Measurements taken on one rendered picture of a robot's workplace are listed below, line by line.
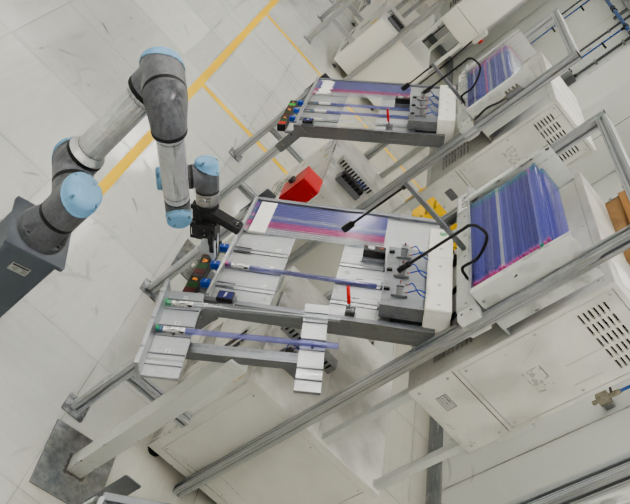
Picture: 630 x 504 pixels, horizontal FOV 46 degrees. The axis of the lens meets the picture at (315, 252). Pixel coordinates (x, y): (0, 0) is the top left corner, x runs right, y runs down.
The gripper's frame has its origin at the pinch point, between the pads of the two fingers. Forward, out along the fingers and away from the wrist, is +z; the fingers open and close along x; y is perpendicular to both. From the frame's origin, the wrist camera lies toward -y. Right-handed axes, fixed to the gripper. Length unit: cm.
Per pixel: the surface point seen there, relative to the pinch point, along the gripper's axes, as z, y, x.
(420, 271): -3, -67, -4
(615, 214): -16, -131, -37
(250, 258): 3.0, -10.4, -6.7
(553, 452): 134, -148, -72
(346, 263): 2.8, -42.8, -11.6
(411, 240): 3, -64, -33
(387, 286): -4, -58, 9
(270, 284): 3.0, -20.3, 6.7
